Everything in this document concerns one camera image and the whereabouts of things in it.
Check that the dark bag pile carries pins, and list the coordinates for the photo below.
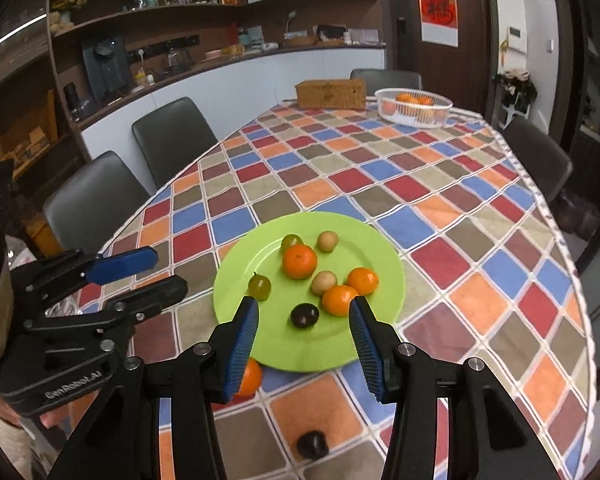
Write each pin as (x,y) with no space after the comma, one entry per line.
(517,87)

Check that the woven tissue box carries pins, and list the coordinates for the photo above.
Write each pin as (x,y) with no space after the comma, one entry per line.
(330,94)

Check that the white intercom panel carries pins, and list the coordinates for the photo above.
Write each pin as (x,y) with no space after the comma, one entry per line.
(515,38)

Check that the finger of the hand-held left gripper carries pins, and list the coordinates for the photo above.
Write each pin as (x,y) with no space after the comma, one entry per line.
(125,264)
(155,295)

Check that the green round fruit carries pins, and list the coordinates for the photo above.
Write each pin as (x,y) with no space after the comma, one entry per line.
(259,286)
(289,241)

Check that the person's left forearm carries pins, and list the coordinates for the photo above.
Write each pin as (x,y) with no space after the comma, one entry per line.
(5,440)

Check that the white box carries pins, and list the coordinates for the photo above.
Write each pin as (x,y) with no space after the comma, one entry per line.
(362,36)

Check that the dark purple plum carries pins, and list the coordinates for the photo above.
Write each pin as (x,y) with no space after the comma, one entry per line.
(304,316)
(311,444)

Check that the checkered tablecloth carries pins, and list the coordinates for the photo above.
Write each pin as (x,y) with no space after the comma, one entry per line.
(455,260)

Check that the black water dispenser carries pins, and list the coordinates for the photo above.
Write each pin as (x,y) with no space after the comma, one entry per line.
(105,70)

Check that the tan round fruit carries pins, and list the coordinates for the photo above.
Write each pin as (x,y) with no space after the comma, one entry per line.
(324,282)
(327,241)

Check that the black box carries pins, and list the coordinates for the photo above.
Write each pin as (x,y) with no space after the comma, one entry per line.
(332,31)

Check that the red and white wall calendar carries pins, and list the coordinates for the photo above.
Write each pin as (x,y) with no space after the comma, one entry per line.
(437,10)

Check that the white plastic basket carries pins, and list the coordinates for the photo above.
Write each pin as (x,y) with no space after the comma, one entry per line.
(414,112)

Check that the glass kettle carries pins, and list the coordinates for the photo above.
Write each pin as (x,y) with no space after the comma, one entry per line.
(177,60)

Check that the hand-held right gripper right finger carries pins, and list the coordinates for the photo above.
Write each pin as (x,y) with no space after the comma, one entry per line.
(366,355)

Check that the green plate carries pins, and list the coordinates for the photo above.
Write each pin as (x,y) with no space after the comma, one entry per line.
(280,340)

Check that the small yellow bottle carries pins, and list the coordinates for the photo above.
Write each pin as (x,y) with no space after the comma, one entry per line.
(140,76)

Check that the black wall power strip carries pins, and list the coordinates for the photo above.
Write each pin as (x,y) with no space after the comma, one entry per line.
(167,45)

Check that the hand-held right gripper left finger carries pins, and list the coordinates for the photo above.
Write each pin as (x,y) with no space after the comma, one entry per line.
(244,345)

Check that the dark wooden door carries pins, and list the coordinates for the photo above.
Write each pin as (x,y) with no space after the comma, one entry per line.
(475,20)

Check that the grey dining chair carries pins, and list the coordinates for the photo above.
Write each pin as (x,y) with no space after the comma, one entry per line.
(385,79)
(92,202)
(537,152)
(175,137)

